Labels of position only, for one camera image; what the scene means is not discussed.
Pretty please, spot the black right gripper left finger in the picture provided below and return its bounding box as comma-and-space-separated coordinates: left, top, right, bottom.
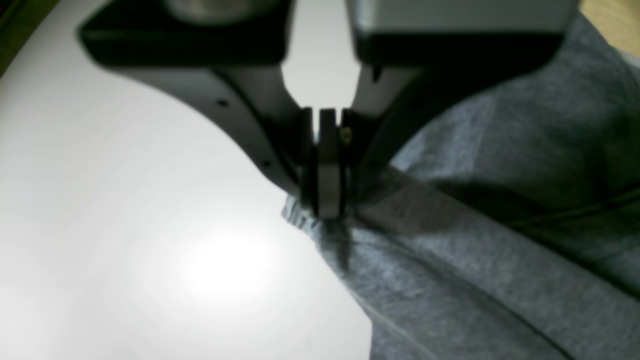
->
77, 0, 318, 213

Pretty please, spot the grey T-shirt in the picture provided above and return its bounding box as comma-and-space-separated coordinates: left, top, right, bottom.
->
282, 14, 640, 360

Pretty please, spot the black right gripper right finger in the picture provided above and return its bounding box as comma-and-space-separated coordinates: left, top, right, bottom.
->
320, 0, 579, 219

